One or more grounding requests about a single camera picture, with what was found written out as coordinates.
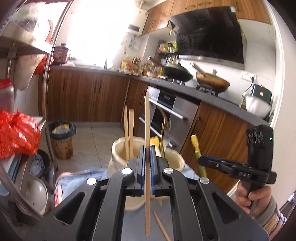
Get right forearm striped sleeve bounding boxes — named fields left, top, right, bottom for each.
left=252, top=196, right=287, bottom=240

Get brown rice cooker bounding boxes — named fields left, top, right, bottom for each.
left=53, top=43, right=70, bottom=65

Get white cloth bag on counter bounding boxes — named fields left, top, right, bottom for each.
left=245, top=95, right=272, bottom=119

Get person's right hand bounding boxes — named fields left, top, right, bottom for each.
left=235, top=181, right=271, bottom=217

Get red lid plastic jar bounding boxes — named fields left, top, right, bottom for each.
left=0, top=78, right=15, bottom=113

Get hanging red plastic bag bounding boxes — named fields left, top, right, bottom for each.
left=33, top=20, right=53, bottom=75

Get wooden chopstick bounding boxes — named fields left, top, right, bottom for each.
left=145, top=91, right=151, bottom=237
left=128, top=109, right=134, bottom=159
left=153, top=211, right=171, bottom=241
left=124, top=105, right=129, bottom=161

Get brown pan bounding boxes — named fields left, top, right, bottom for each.
left=190, top=62, right=230, bottom=94

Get yellow green plastic utensil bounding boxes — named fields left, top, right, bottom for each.
left=191, top=135, right=207, bottom=177

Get wooden lower cabinets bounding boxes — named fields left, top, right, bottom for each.
left=38, top=69, right=258, bottom=194

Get yellow tin can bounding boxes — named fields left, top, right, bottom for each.
left=120, top=59, right=132, bottom=71

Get wooden cabinets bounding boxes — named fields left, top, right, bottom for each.
left=140, top=0, right=273, bottom=37
left=38, top=69, right=258, bottom=194

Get hanging white plastic bag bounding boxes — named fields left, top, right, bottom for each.
left=14, top=54, right=45, bottom=91

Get red plastic bag on shelf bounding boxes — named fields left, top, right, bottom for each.
left=0, top=109, right=41, bottom=159

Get black wok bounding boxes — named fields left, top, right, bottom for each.
left=148, top=56, right=193, bottom=82

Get trash bin with bag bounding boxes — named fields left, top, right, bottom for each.
left=49, top=120, right=76, bottom=160

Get grey countertop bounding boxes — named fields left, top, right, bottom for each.
left=50, top=65, right=270, bottom=126

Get black range hood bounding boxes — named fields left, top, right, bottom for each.
left=170, top=6, right=247, bottom=69

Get wooden upper cabinets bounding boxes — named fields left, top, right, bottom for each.
left=140, top=0, right=273, bottom=37

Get metal shelf rack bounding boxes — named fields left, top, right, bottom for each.
left=0, top=0, right=75, bottom=220

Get white floral ceramic utensil holder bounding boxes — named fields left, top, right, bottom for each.
left=107, top=136, right=186, bottom=212

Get white water heater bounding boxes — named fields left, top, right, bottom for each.
left=128, top=1, right=149, bottom=36

